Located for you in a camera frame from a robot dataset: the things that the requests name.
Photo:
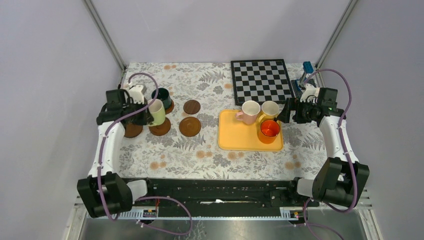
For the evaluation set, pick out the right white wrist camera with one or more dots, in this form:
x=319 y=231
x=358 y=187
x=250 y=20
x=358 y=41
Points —
x=310 y=94

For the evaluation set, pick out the floral tablecloth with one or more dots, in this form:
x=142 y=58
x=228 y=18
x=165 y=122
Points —
x=174 y=155

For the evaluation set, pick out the brown coaster bottom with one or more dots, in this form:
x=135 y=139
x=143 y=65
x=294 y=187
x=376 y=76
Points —
x=162 y=129

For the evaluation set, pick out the dark green mug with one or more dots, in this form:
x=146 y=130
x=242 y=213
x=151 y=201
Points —
x=164 y=95

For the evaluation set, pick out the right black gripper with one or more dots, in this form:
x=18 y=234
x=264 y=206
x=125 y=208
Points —
x=291 y=104

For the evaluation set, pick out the yellow mug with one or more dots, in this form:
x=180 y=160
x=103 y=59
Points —
x=269 y=110

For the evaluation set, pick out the dark wood grain coaster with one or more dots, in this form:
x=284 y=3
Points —
x=191 y=107

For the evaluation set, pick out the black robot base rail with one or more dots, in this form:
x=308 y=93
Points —
x=205 y=199

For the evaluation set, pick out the blue toy block structure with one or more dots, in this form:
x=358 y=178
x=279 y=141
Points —
x=299 y=82

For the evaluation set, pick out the light green mug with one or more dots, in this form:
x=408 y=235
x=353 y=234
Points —
x=157 y=111

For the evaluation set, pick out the orange mug black handle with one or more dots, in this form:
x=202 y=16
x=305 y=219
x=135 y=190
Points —
x=268 y=131

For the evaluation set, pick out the pink mug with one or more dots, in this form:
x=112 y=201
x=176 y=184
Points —
x=249 y=112

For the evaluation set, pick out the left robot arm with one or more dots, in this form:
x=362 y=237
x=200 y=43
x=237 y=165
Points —
x=103 y=192

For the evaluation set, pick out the yellow plastic tray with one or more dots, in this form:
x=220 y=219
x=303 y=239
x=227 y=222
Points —
x=235 y=135

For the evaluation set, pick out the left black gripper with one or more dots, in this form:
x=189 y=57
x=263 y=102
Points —
x=146 y=117

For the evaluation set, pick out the light brown coaster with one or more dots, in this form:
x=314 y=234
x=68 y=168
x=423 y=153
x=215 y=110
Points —
x=190 y=126

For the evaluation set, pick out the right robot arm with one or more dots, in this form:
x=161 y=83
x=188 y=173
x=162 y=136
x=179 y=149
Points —
x=341 y=179

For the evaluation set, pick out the black white chessboard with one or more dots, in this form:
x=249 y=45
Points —
x=260 y=81

